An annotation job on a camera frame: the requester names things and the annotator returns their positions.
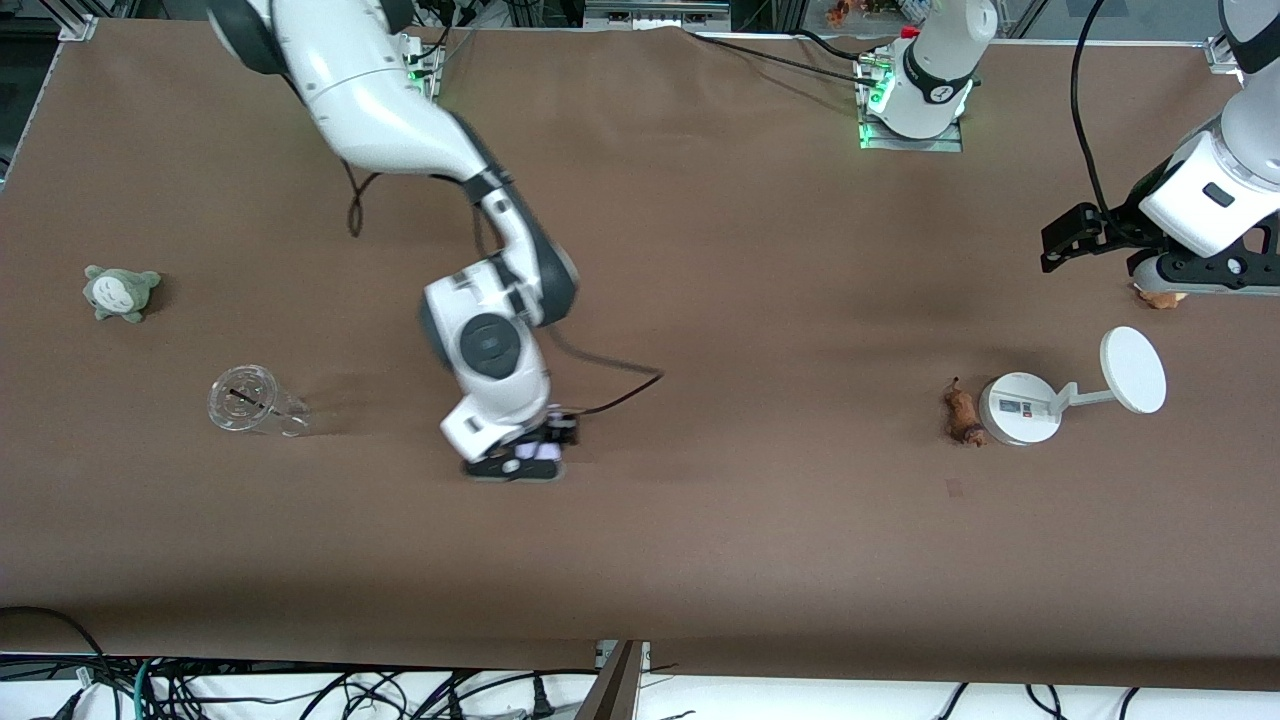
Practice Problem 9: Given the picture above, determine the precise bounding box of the lavender card box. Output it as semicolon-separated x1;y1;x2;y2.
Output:
515;405;563;464

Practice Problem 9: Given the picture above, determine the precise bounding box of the brown lion statue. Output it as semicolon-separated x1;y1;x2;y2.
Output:
942;376;989;449

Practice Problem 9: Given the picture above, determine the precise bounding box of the clear plastic cup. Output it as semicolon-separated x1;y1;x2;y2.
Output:
207;364;312;438

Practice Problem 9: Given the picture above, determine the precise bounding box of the grey totoro plush toy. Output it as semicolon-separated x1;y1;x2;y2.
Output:
83;265;162;323

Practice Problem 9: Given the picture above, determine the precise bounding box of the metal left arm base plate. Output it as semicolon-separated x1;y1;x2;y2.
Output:
857;52;965;154

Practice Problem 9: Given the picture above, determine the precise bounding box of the wooden post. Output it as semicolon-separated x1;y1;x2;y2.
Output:
574;640;647;720

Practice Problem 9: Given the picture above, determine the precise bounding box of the black cable lying on table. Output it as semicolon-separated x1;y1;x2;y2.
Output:
684;27;883;87

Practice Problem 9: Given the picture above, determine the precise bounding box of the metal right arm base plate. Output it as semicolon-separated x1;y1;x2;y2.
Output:
398;34;442;103

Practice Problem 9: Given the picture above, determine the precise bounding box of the aluminium frame rail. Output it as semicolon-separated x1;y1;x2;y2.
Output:
584;0;733;28

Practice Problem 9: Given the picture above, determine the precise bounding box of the black looped floor cable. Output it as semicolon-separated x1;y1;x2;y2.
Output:
0;605;113;693

